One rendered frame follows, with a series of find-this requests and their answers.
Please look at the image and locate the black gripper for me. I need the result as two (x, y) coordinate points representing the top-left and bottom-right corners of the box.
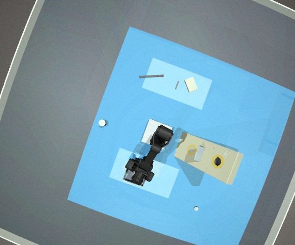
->
(125, 159), (154, 182)

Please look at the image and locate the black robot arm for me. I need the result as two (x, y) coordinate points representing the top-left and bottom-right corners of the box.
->
(131, 125), (174, 185)

